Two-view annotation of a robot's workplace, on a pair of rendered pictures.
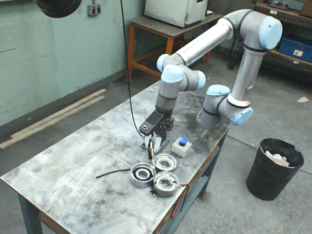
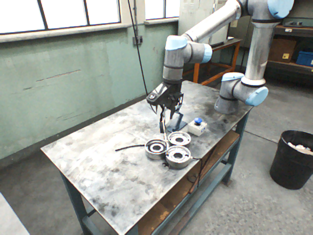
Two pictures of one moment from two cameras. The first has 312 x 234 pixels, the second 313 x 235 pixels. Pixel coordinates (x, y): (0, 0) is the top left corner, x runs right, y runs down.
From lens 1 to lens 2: 0.34 m
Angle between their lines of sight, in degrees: 13
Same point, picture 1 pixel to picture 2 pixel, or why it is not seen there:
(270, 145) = (292, 137)
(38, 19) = (96, 48)
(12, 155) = not seen: hidden behind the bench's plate
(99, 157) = (121, 135)
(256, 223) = (282, 209)
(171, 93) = (175, 61)
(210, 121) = (226, 106)
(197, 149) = (212, 129)
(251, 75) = (263, 51)
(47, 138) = not seen: hidden behind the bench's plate
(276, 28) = not seen: outside the picture
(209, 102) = (224, 88)
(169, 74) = (171, 41)
